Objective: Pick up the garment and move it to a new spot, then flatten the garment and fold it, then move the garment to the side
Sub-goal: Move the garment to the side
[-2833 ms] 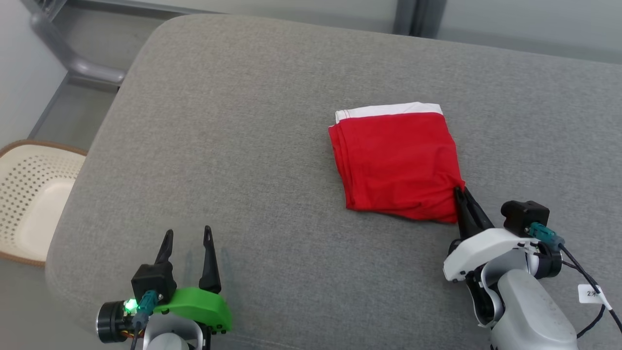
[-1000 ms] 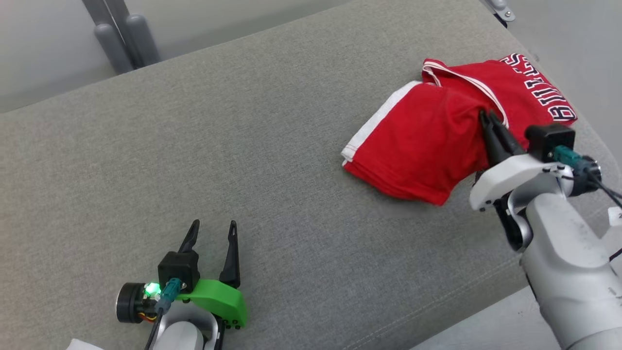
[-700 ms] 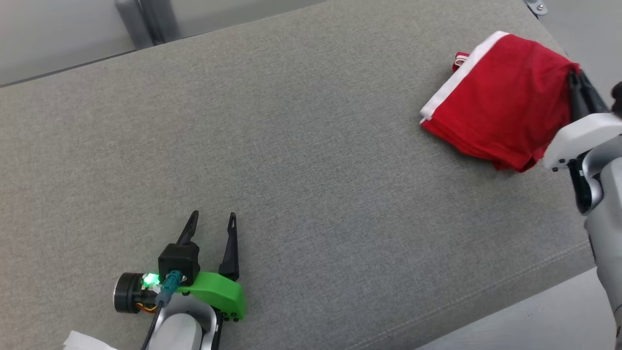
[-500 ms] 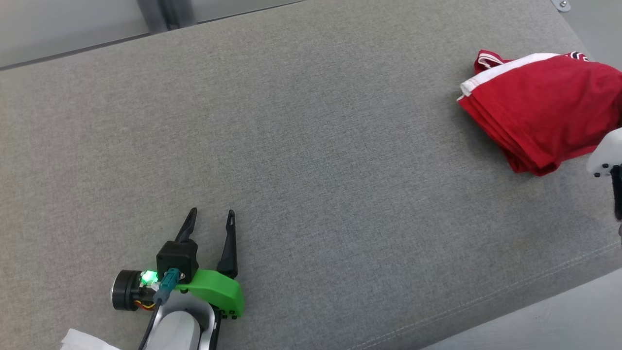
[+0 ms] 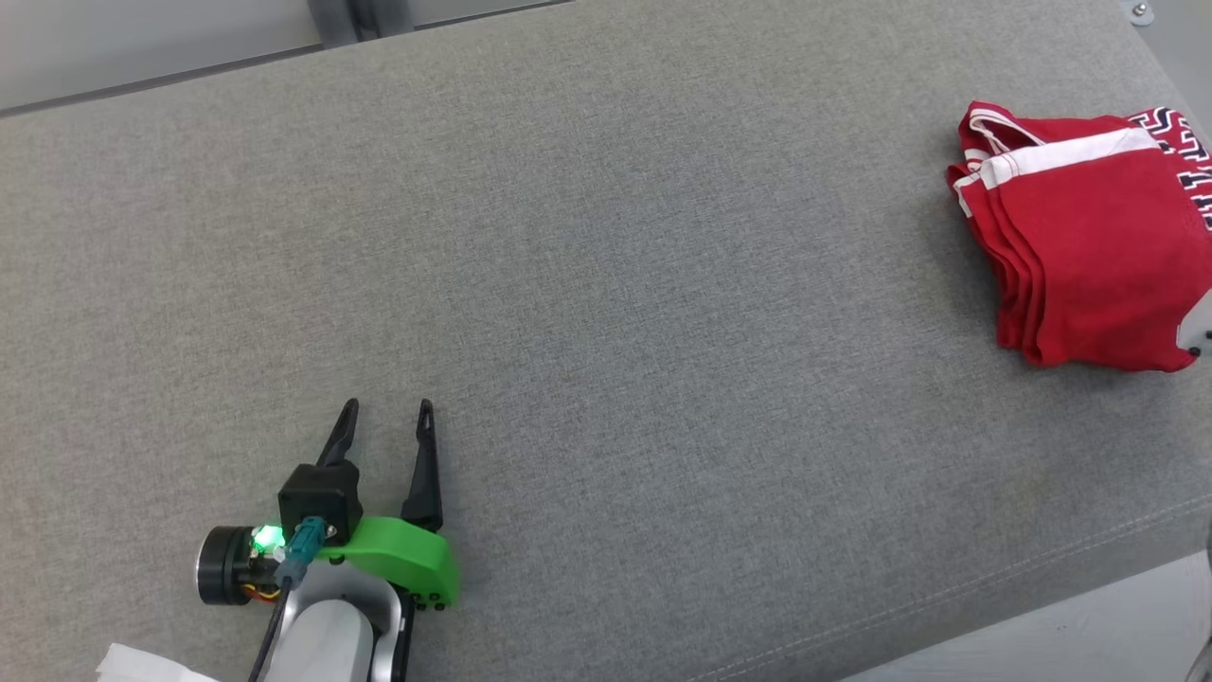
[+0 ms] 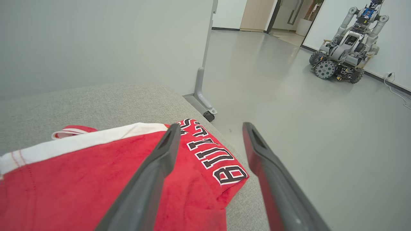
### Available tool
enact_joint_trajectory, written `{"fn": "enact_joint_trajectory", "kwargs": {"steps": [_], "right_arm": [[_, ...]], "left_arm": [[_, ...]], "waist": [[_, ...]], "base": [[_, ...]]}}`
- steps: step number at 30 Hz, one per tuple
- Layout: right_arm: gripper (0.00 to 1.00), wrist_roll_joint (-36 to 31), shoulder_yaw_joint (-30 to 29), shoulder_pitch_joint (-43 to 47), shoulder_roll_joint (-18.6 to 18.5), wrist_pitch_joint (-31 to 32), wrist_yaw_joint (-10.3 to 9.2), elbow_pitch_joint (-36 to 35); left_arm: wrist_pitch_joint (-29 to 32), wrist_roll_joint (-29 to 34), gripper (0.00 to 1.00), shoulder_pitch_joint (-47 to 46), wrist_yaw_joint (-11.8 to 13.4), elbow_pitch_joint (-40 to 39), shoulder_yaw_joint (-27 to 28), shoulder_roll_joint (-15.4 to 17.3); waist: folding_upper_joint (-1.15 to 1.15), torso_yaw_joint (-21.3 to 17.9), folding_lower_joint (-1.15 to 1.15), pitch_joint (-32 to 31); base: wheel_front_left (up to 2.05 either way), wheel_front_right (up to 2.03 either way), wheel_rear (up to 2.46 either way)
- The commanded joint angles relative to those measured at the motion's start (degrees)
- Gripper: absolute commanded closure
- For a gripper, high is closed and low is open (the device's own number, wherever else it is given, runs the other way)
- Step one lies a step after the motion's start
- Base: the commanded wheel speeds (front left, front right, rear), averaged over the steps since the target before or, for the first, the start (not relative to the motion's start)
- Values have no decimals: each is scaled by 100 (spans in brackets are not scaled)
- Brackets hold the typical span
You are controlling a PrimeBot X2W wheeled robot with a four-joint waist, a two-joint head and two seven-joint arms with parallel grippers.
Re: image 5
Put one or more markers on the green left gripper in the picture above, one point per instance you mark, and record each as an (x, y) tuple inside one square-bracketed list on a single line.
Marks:
[(407, 559)]

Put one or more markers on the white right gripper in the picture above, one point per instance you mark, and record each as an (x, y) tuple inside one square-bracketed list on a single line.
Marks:
[(1199, 327)]

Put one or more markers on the red shorts with white hem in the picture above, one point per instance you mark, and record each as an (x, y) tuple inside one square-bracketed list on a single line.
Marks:
[(1089, 246)]

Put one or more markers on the red jersey with white bands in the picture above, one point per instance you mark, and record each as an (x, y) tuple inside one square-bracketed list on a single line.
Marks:
[(1195, 142)]

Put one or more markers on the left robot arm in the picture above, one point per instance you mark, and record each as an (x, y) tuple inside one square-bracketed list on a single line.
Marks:
[(327, 635)]

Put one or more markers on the black left wrist motor cylinder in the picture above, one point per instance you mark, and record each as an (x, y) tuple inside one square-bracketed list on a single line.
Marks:
[(222, 564)]

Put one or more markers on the small metal floor bolt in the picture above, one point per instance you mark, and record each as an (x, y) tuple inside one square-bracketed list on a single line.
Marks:
[(1141, 12)]

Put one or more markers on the white tape tag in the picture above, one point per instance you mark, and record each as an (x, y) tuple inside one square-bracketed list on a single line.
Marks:
[(142, 668)]

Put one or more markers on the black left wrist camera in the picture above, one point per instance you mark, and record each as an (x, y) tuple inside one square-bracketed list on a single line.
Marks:
[(322, 497)]

